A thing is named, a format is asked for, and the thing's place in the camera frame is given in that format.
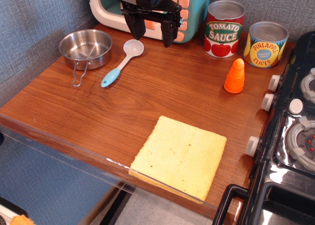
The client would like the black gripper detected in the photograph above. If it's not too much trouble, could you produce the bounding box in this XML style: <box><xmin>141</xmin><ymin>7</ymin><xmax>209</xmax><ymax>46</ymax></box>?
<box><xmin>119</xmin><ymin>0</ymin><xmax>183</xmax><ymax>48</ymax></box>

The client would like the yellow cloth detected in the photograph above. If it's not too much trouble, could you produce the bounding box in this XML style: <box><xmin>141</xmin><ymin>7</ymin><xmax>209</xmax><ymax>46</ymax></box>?
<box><xmin>128</xmin><ymin>116</ymin><xmax>227</xmax><ymax>204</ymax></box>

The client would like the toy microwave teal and white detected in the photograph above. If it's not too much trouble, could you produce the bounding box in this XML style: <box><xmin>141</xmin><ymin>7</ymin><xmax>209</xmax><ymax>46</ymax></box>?
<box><xmin>89</xmin><ymin>0</ymin><xmax>210</xmax><ymax>43</ymax></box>

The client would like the tomato sauce can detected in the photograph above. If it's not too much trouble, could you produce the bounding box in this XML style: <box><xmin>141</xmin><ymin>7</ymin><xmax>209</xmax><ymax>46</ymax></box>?
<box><xmin>204</xmin><ymin>0</ymin><xmax>246</xmax><ymax>58</ymax></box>

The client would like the orange toy carrot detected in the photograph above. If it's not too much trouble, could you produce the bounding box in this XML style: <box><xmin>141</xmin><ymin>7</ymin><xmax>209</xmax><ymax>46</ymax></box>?
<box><xmin>223</xmin><ymin>58</ymin><xmax>245</xmax><ymax>94</ymax></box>

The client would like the pineapple slices can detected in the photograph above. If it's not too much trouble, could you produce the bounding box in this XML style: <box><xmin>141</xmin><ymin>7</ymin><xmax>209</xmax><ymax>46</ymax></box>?
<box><xmin>243</xmin><ymin>21</ymin><xmax>289</xmax><ymax>68</ymax></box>

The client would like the clear acrylic table guard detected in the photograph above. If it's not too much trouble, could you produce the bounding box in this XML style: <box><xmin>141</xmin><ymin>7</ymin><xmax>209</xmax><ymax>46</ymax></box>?
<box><xmin>0</xmin><ymin>115</ymin><xmax>219</xmax><ymax>217</ymax></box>

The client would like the black toy stove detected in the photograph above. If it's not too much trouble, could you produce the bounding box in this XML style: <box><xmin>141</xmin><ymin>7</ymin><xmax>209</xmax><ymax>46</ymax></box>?
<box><xmin>213</xmin><ymin>32</ymin><xmax>315</xmax><ymax>225</ymax></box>

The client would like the orange object bottom left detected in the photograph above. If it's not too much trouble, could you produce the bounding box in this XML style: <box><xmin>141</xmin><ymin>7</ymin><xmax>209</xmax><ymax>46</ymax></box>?
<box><xmin>10</xmin><ymin>215</ymin><xmax>35</xmax><ymax>225</ymax></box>

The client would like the white spoon teal handle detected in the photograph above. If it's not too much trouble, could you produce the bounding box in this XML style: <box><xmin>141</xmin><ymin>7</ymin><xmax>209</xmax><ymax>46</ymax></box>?
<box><xmin>100</xmin><ymin>39</ymin><xmax>144</xmax><ymax>88</ymax></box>

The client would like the steel pot with handle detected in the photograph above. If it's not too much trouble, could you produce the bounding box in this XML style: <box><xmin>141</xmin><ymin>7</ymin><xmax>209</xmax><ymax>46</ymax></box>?
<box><xmin>59</xmin><ymin>29</ymin><xmax>113</xmax><ymax>87</ymax></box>

